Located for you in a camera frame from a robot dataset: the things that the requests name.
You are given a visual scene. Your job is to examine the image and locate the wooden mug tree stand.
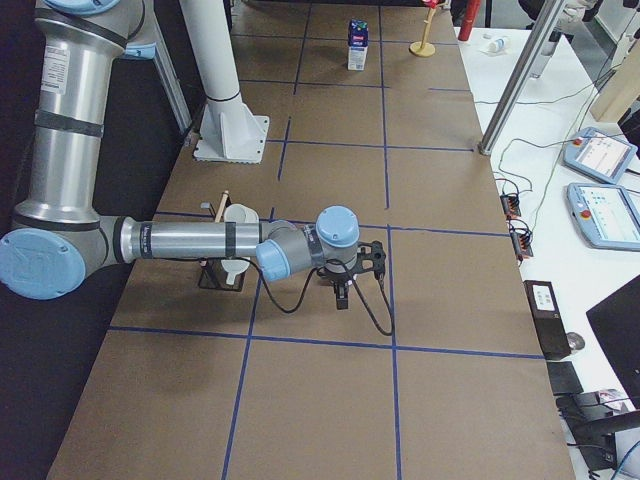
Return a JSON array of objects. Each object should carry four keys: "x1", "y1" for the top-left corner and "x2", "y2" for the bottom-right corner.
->
[{"x1": 409, "y1": 0, "x2": 440, "y2": 58}]

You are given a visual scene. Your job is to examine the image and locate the aluminium frame post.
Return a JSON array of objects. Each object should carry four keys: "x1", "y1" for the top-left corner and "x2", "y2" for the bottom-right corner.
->
[{"x1": 478, "y1": 0, "x2": 566, "y2": 156}]

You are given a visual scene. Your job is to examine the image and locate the small white blue bottle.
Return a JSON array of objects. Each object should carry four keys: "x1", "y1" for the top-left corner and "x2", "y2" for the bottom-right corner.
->
[{"x1": 482, "y1": 36, "x2": 510, "y2": 55}]

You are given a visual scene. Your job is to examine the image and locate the teach pendant near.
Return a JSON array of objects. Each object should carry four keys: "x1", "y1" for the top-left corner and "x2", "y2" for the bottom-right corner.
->
[{"x1": 565, "y1": 183, "x2": 639, "y2": 252}]

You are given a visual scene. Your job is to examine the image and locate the white mug lower rack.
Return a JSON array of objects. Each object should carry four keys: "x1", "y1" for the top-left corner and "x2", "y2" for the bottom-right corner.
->
[{"x1": 221, "y1": 259, "x2": 249, "y2": 286}]

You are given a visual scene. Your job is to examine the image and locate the orange relay board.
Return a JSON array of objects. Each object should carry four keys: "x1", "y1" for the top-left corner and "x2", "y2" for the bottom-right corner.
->
[
  {"x1": 500, "y1": 192, "x2": 521, "y2": 219},
  {"x1": 509, "y1": 228, "x2": 533, "y2": 261}
]

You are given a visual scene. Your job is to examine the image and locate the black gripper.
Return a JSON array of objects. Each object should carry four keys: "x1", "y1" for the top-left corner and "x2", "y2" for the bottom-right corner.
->
[{"x1": 319, "y1": 260, "x2": 356, "y2": 310}]

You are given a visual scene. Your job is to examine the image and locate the wooden board on desk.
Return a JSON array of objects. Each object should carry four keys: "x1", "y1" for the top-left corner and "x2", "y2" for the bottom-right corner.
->
[{"x1": 591, "y1": 31, "x2": 639, "y2": 123}]

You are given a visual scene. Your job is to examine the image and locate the orange relay board near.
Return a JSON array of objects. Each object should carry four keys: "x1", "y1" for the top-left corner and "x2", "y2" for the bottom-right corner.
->
[{"x1": 509, "y1": 228, "x2": 533, "y2": 261}]

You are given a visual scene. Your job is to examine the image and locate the black monitor corner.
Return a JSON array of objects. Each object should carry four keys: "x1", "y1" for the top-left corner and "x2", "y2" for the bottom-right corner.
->
[{"x1": 586, "y1": 278, "x2": 640, "y2": 407}]

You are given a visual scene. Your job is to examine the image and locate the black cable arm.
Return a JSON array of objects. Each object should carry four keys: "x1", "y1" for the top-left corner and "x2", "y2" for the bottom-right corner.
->
[{"x1": 239, "y1": 257, "x2": 396, "y2": 336}]

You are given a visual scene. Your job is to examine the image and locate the teach pendant far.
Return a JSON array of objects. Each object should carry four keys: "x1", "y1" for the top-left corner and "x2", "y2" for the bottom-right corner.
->
[{"x1": 563, "y1": 127, "x2": 637, "y2": 184}]

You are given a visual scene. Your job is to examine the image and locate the teach pendant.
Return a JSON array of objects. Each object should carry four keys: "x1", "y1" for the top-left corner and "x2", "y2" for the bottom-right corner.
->
[
  {"x1": 563, "y1": 127, "x2": 637, "y2": 184},
  {"x1": 565, "y1": 183, "x2": 639, "y2": 252}
]

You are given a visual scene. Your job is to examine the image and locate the white mug upper rack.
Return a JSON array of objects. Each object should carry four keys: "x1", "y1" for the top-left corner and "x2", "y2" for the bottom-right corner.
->
[{"x1": 223, "y1": 203, "x2": 260, "y2": 223}]

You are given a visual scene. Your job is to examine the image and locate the white mug rack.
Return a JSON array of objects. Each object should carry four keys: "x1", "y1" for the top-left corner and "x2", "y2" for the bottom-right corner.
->
[
  {"x1": 223, "y1": 203, "x2": 260, "y2": 223},
  {"x1": 221, "y1": 259, "x2": 249, "y2": 286}
]

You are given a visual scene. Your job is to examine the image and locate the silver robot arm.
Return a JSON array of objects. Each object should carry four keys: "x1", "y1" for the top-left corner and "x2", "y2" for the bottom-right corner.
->
[{"x1": 1, "y1": 1, "x2": 359, "y2": 300}]

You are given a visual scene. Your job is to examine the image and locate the blue white milk carton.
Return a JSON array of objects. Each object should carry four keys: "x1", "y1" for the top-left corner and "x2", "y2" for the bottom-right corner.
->
[{"x1": 347, "y1": 19, "x2": 369, "y2": 71}]

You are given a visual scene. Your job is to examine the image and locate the white pedestal column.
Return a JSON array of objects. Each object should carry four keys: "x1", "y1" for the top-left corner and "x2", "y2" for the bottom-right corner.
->
[{"x1": 180, "y1": 0, "x2": 270, "y2": 164}]

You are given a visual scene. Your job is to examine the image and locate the black box with label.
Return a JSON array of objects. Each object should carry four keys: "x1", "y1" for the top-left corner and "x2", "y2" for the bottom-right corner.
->
[{"x1": 523, "y1": 280, "x2": 571, "y2": 361}]

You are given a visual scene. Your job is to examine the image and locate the black wire mug rack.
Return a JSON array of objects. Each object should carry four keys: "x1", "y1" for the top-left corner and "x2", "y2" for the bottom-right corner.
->
[{"x1": 198, "y1": 197, "x2": 246, "y2": 292}]

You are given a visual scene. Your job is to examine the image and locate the orange relay board far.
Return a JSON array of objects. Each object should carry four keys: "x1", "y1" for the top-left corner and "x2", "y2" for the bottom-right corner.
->
[{"x1": 500, "y1": 192, "x2": 521, "y2": 219}]

